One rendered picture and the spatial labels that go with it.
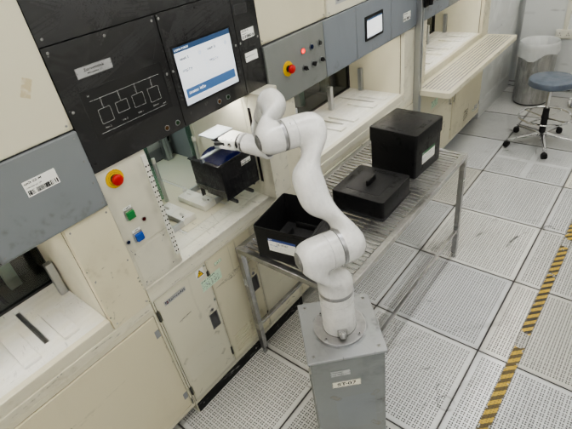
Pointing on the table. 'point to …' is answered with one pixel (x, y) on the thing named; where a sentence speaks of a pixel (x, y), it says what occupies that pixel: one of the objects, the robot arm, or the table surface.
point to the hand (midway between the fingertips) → (217, 135)
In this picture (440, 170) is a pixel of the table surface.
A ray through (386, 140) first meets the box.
